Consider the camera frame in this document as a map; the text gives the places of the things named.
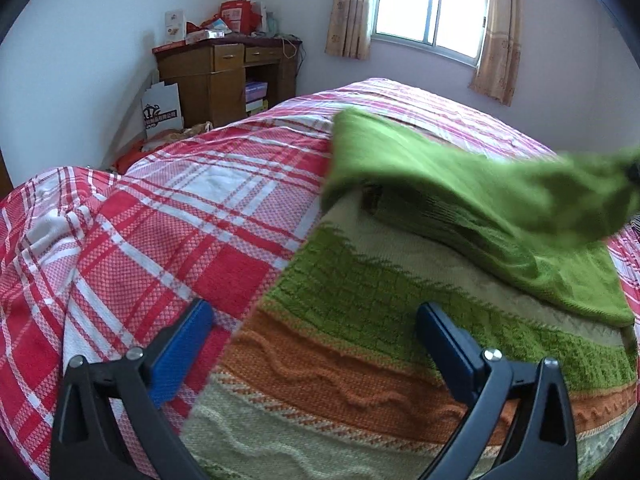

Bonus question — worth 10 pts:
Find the wooden desk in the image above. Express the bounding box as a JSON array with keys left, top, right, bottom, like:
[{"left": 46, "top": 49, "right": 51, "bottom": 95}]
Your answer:
[{"left": 152, "top": 37, "right": 303, "bottom": 131}]

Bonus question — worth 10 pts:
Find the beige curtain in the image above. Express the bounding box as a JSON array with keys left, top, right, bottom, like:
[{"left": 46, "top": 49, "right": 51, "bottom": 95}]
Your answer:
[
  {"left": 470, "top": 0, "right": 523, "bottom": 107},
  {"left": 325, "top": 0, "right": 383, "bottom": 60}
]

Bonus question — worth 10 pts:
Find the brown patterned bag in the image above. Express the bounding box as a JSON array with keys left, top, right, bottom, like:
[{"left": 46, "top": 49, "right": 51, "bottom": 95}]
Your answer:
[{"left": 147, "top": 121, "right": 215, "bottom": 151}]

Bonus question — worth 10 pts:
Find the window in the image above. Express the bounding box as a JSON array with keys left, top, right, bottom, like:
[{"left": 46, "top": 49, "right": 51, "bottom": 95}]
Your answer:
[{"left": 372, "top": 0, "right": 493, "bottom": 66}]

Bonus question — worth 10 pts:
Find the red plastic bag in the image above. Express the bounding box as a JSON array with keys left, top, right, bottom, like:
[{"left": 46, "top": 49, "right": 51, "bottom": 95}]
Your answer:
[{"left": 112, "top": 140, "right": 166, "bottom": 176}]

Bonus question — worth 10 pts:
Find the stack of boxes in desk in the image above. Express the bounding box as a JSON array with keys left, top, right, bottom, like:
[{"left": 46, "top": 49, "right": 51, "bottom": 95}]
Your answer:
[{"left": 244, "top": 80, "right": 271, "bottom": 116}]

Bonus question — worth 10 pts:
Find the white printed paper bag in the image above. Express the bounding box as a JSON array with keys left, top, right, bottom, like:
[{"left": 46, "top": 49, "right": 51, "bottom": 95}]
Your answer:
[{"left": 141, "top": 81, "right": 183, "bottom": 142}]

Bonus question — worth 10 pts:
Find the green striped knit sweater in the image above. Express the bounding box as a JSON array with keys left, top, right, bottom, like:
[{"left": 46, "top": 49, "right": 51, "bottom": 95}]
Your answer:
[{"left": 180, "top": 107, "right": 640, "bottom": 480}]

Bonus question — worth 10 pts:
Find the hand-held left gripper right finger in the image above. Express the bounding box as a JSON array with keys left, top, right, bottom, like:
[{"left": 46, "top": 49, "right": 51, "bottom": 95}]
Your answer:
[{"left": 417, "top": 302, "right": 578, "bottom": 480}]

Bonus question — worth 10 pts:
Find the white upright box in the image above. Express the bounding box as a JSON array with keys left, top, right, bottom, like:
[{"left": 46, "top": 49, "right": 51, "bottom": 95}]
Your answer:
[{"left": 164, "top": 9, "right": 187, "bottom": 46}]

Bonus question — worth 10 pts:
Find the red plaid bed blanket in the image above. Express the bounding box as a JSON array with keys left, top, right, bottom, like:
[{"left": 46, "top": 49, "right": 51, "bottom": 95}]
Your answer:
[{"left": 0, "top": 77, "right": 640, "bottom": 480}]

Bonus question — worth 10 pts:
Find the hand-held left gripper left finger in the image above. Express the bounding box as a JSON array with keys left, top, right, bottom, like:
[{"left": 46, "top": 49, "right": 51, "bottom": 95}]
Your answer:
[{"left": 50, "top": 299, "right": 216, "bottom": 480}]

